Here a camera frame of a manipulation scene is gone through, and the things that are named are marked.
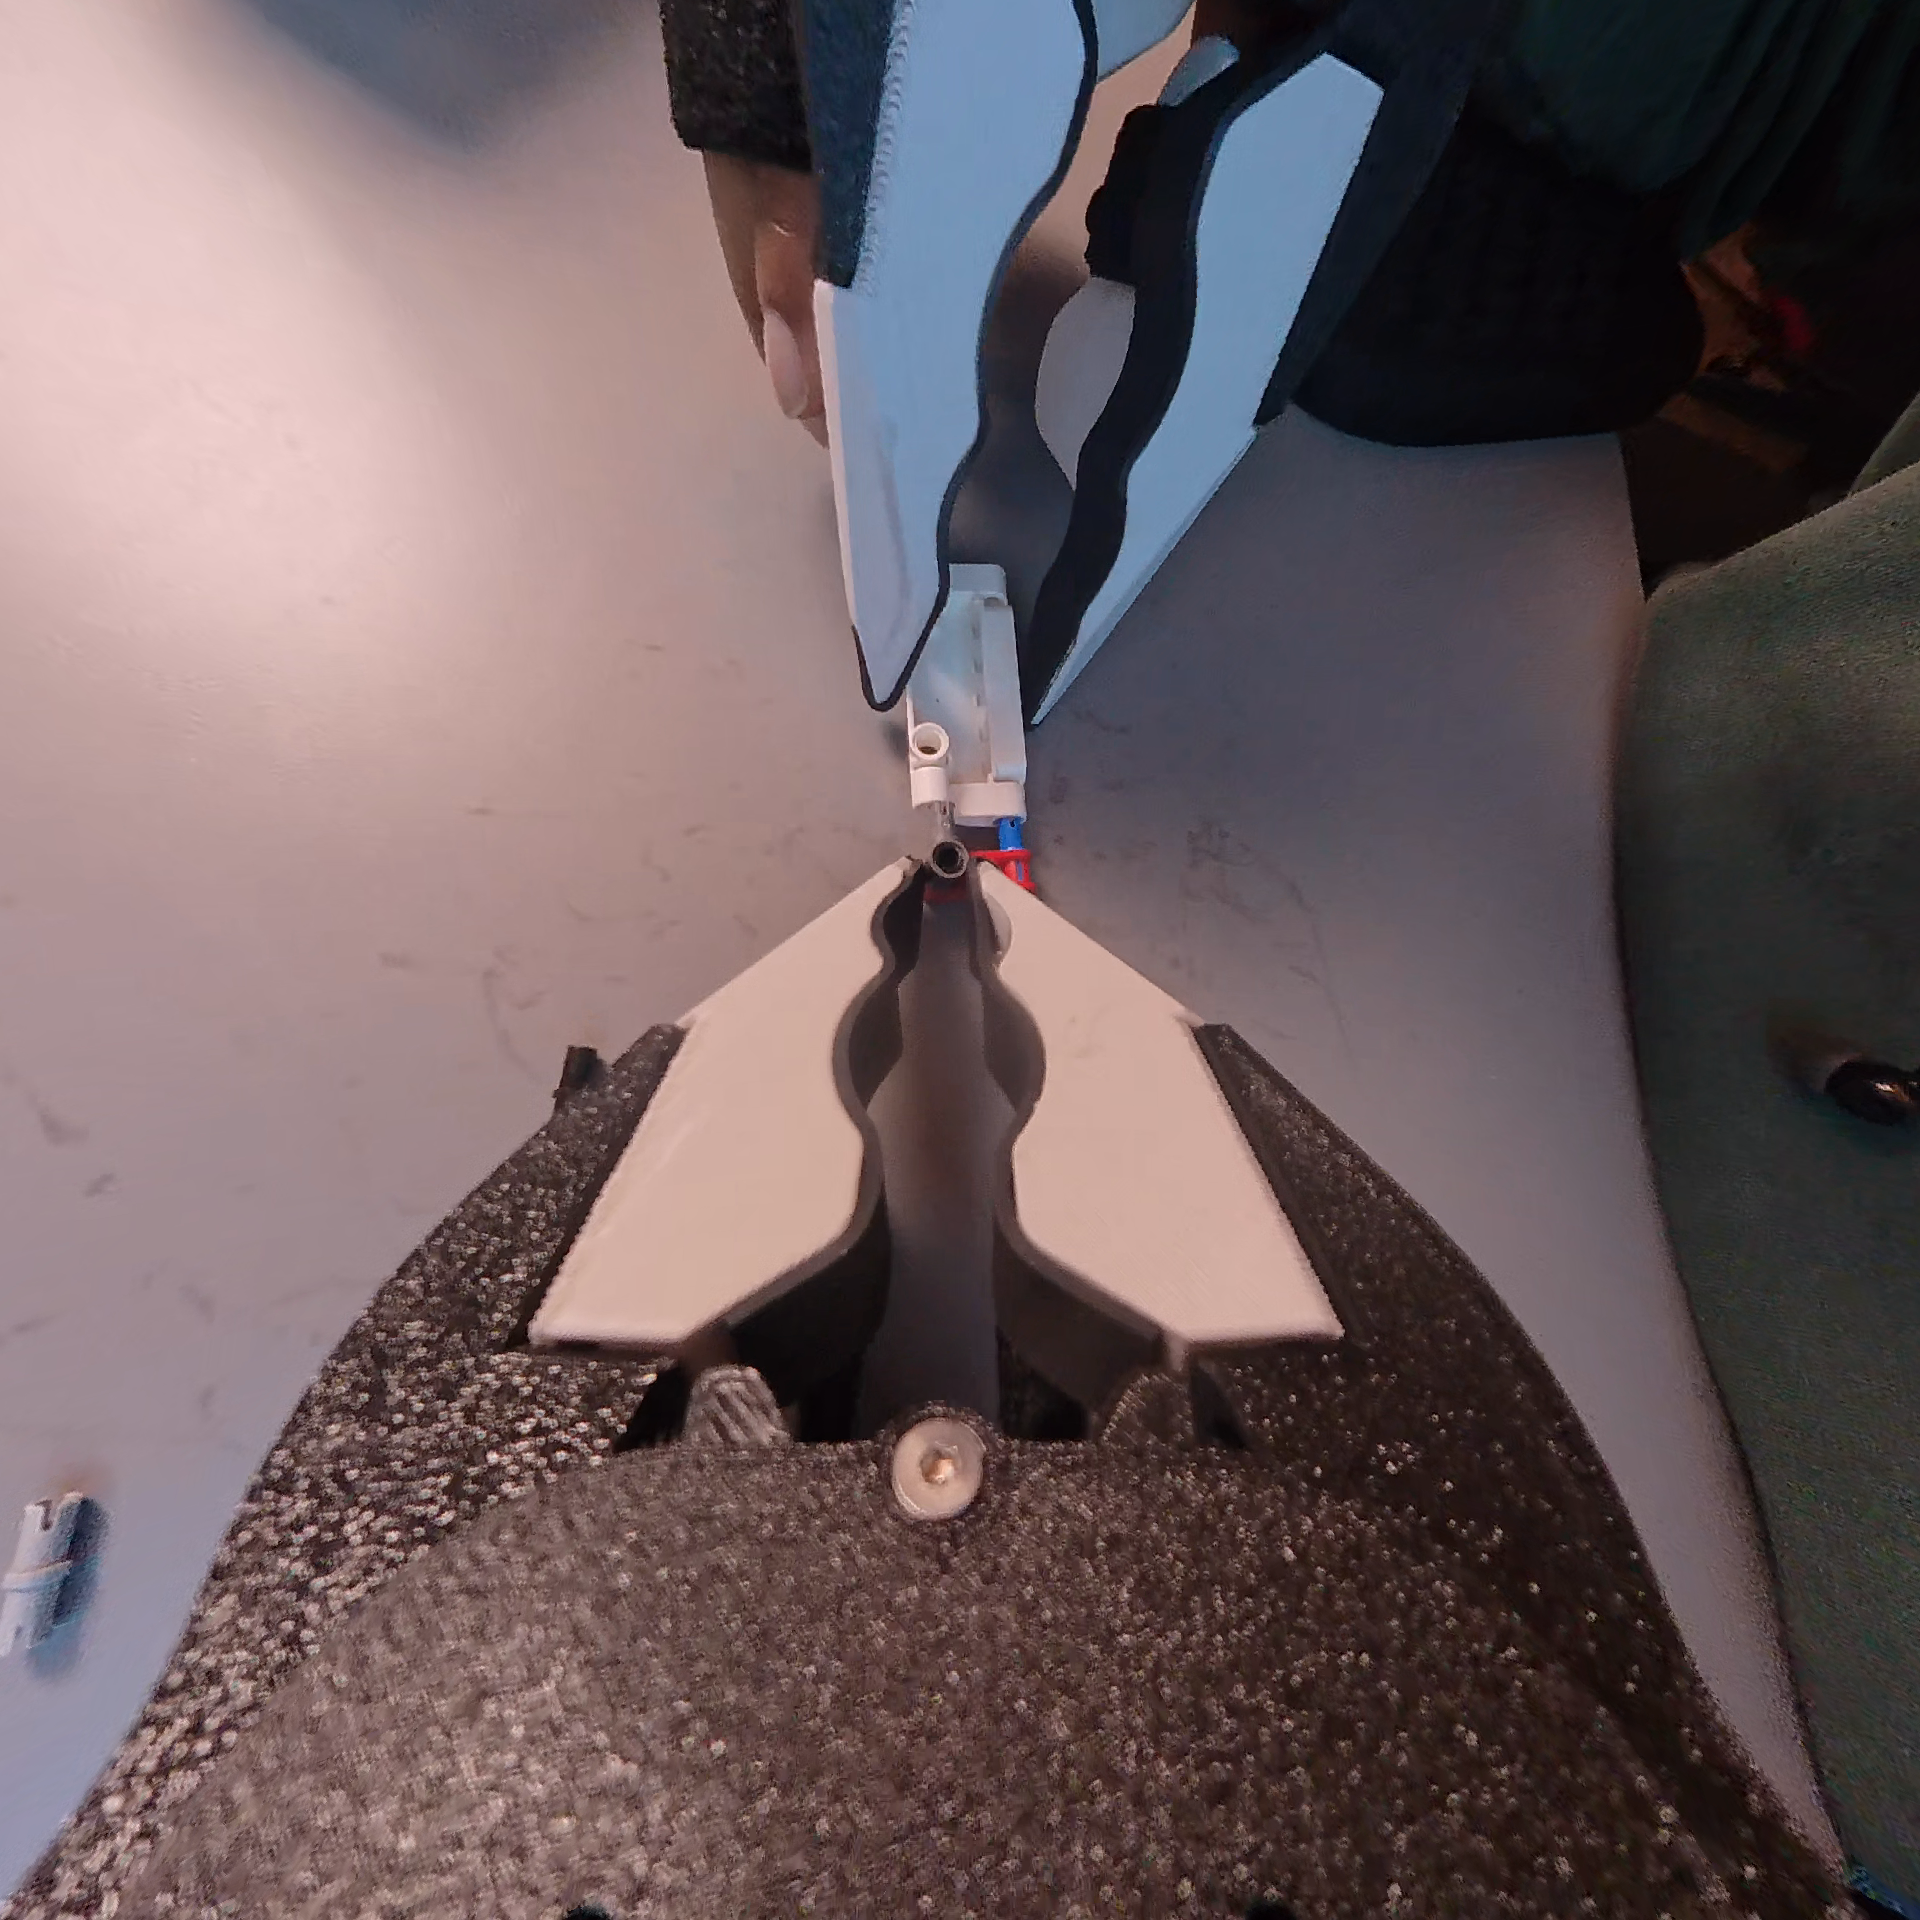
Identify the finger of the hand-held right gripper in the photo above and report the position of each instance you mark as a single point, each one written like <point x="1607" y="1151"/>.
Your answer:
<point x="931" y="225"/>
<point x="1261" y="269"/>

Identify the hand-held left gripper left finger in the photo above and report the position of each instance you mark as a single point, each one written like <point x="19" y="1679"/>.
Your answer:
<point x="705" y="1200"/>

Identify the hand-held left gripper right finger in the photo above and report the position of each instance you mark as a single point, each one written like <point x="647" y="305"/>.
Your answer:
<point x="1155" y="1185"/>

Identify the red toy connector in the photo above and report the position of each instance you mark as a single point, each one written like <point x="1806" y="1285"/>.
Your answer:
<point x="1014" y="867"/>

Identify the dark grey toy connector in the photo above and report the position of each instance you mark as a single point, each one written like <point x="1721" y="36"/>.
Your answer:
<point x="950" y="859"/>

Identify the white toy panel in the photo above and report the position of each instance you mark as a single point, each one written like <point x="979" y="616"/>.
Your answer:
<point x="975" y="690"/>

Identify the light grey toy pin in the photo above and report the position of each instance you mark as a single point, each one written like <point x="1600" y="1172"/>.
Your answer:
<point x="41" y="1569"/>

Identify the person's right forearm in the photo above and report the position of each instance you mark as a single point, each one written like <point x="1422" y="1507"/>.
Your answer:
<point x="1651" y="90"/>

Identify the person's right hand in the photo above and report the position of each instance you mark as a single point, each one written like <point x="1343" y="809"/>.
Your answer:
<point x="765" y="225"/>

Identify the black toy pin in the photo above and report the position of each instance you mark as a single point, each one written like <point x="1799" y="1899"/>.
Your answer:
<point x="579" y="1069"/>

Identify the person's green top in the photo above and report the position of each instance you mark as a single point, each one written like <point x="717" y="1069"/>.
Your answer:
<point x="1769" y="1200"/>

